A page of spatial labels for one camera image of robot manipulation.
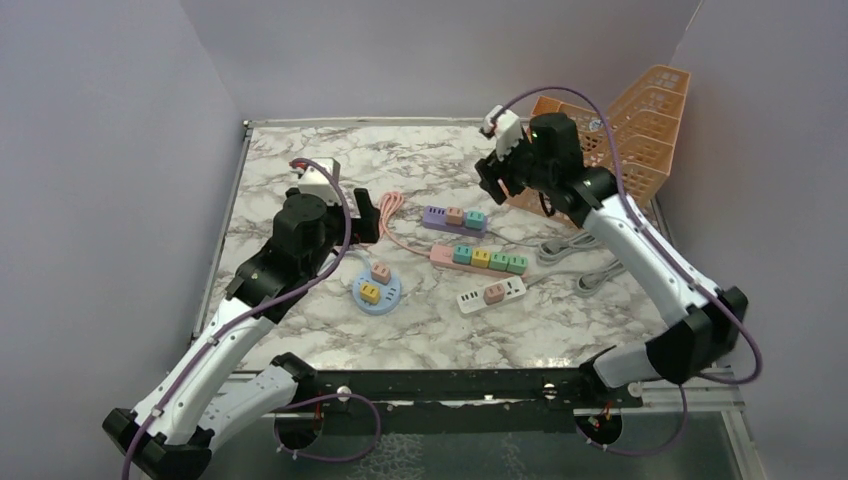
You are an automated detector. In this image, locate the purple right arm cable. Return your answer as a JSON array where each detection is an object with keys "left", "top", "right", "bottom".
[{"left": 486, "top": 86, "right": 764, "bottom": 460}]

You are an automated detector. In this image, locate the green plug adapter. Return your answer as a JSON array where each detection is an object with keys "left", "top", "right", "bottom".
[
  {"left": 488, "top": 252, "right": 511, "bottom": 271},
  {"left": 507, "top": 255, "right": 529, "bottom": 276}
]

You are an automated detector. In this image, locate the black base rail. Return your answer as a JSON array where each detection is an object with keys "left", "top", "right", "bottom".
[{"left": 271, "top": 353, "right": 643, "bottom": 436}]

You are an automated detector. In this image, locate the orange plastic file rack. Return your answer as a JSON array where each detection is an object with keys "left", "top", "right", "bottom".
[{"left": 531, "top": 65, "right": 691, "bottom": 209}]

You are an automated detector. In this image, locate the dark teal plug adapter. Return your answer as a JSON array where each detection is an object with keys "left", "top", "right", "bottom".
[{"left": 452, "top": 245, "right": 473, "bottom": 265}]

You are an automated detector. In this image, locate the white power strip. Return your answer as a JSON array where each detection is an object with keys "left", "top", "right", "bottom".
[{"left": 456, "top": 276, "right": 527, "bottom": 316}]

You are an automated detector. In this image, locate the pink plug adapter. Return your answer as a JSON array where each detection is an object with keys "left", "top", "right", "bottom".
[
  {"left": 482, "top": 283, "right": 507, "bottom": 305},
  {"left": 445, "top": 207, "right": 465, "bottom": 226},
  {"left": 370, "top": 262, "right": 392, "bottom": 285}
]

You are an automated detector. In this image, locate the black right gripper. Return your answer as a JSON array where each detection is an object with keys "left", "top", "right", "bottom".
[{"left": 475, "top": 129, "right": 554, "bottom": 205}]

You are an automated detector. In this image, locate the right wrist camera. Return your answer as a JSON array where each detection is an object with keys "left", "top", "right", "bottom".
[{"left": 480, "top": 105, "right": 525, "bottom": 161}]

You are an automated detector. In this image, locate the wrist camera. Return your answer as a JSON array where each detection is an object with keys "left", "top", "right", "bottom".
[
  {"left": 480, "top": 105, "right": 525, "bottom": 161},
  {"left": 291, "top": 157, "right": 341, "bottom": 205}
]

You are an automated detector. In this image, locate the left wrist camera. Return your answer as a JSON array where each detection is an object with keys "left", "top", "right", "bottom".
[{"left": 291, "top": 157, "right": 341, "bottom": 205}]

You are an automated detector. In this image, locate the yellow plug adapter front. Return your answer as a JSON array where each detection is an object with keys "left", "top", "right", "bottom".
[{"left": 359, "top": 282, "right": 381, "bottom": 305}]

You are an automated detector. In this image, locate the pink power strip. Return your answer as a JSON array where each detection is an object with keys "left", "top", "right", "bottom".
[{"left": 429, "top": 244, "right": 529, "bottom": 278}]

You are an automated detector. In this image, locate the pink cable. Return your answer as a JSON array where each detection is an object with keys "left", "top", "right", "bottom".
[{"left": 377, "top": 192, "right": 433, "bottom": 260}]

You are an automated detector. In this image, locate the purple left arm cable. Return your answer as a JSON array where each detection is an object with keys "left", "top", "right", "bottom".
[{"left": 120, "top": 158, "right": 382, "bottom": 480}]

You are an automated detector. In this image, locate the grey cable of white strip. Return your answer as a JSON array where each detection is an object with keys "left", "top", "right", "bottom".
[{"left": 525, "top": 259, "right": 627, "bottom": 297}]

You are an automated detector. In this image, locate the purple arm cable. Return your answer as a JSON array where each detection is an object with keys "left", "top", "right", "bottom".
[
  {"left": 120, "top": 158, "right": 382, "bottom": 480},
  {"left": 486, "top": 86, "right": 764, "bottom": 460}
]

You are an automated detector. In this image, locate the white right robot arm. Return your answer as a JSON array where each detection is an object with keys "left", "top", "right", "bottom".
[{"left": 475, "top": 110, "right": 748, "bottom": 407}]

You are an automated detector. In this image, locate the yellow plug adapter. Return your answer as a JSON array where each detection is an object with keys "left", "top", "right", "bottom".
[
  {"left": 470, "top": 248, "right": 491, "bottom": 269},
  {"left": 359, "top": 282, "right": 381, "bottom": 305}
]

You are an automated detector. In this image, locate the round blue power socket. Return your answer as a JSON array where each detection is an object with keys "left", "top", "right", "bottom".
[{"left": 351, "top": 270, "right": 402, "bottom": 316}]

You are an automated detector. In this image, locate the purple power strip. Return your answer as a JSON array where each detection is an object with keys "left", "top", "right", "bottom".
[{"left": 421, "top": 206, "right": 488, "bottom": 238}]

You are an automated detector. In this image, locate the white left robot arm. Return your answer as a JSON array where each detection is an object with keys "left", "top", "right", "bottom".
[{"left": 103, "top": 187, "right": 380, "bottom": 479}]

